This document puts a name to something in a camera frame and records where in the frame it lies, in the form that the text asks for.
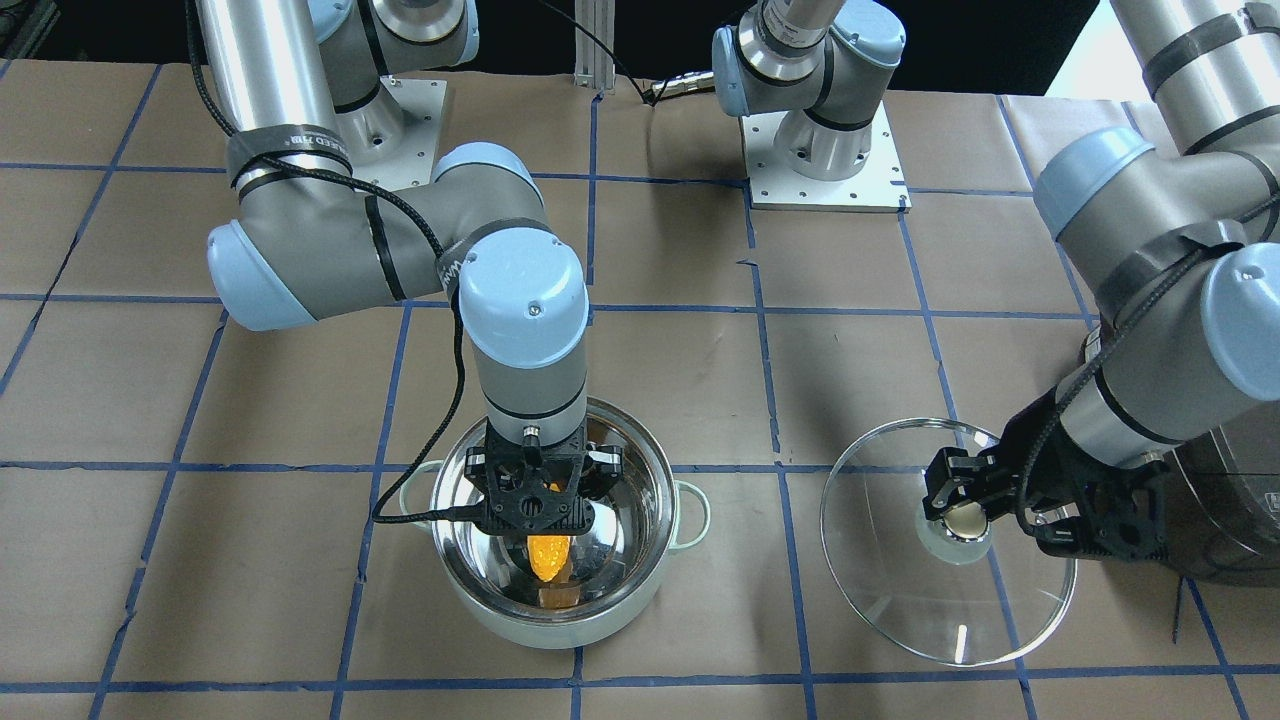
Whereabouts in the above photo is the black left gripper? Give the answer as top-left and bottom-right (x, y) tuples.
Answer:
(922, 391), (1171, 561)

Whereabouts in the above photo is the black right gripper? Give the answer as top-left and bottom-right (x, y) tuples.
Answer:
(463, 421), (625, 532)

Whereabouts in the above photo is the yellow corn cob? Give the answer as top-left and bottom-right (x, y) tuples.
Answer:
(526, 534), (572, 583)

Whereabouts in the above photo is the glass pot lid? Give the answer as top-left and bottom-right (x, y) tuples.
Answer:
(820, 418), (1078, 667)

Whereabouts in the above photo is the white steel cooking pot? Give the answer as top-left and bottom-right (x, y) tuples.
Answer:
(421, 397), (710, 650)

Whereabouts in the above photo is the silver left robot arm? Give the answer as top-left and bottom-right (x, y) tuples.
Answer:
(911, 1), (1277, 561)

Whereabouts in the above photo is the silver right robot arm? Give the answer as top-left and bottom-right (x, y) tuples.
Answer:
(186, 1), (625, 537)

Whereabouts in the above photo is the brown paper table cover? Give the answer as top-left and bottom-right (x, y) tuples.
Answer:
(1, 61), (1277, 719)

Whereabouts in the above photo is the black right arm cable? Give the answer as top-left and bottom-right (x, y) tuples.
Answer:
(184, 0), (541, 525)

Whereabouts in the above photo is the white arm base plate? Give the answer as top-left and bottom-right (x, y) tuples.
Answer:
(740, 106), (913, 213)
(337, 77), (449, 191)

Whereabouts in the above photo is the aluminium frame post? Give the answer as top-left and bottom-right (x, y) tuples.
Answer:
(573, 0), (616, 94)

